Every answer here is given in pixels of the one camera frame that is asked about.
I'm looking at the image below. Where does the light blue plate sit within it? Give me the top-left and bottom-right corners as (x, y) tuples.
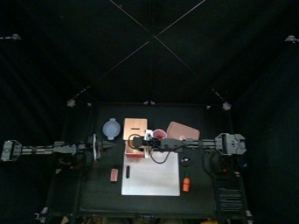
(102, 117), (123, 141)

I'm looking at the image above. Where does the white cutting board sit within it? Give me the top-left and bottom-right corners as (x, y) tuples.
(120, 151), (183, 197)

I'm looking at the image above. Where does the red box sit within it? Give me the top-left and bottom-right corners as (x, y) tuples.
(124, 145), (146, 159)

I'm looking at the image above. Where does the pink cup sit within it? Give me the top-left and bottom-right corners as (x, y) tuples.
(152, 129), (168, 140)

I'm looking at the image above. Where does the wooden box with slot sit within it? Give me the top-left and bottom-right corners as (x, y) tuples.
(123, 117), (150, 141)

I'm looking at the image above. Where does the black printed sheet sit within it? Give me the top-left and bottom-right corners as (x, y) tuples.
(215, 178), (246, 217)

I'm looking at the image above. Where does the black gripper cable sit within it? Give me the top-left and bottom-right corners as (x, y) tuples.
(148, 149), (174, 165)

